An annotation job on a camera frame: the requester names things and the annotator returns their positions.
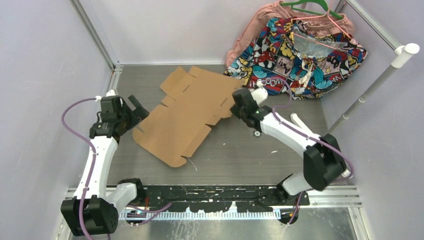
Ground brown cardboard box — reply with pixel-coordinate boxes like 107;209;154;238
132;66;244;168

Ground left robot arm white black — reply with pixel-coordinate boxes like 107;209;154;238
60;91;149;240

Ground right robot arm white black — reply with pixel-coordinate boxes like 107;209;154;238
230;88;353;206

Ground small round floor fitting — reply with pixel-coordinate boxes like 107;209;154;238
253;130;261;137

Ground colourful comic print shorts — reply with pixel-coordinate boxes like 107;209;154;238
224;17;367;100

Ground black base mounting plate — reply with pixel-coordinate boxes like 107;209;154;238
128;185;298;213

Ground pink garment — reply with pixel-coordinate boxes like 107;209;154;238
224;0;355;69

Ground green plastic hanger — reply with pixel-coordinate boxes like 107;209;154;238
279;0;343;20

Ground white grey clothes rack stand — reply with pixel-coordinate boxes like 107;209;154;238
290;43;421;180

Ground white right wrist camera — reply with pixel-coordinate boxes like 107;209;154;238
249;80;268;105

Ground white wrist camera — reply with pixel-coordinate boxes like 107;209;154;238
249;80;268;105
104;89;118;97

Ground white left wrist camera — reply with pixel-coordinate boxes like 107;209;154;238
104;89;118;97

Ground aluminium corner post left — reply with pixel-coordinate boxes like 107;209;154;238
70;0;121;69

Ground aluminium corner post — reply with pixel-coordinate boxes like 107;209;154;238
70;0;121;69
334;0;403;50

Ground pink wire hanger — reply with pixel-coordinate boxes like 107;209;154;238
286;7;355;56

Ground aluminium corner post right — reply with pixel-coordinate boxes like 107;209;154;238
334;0;403;50

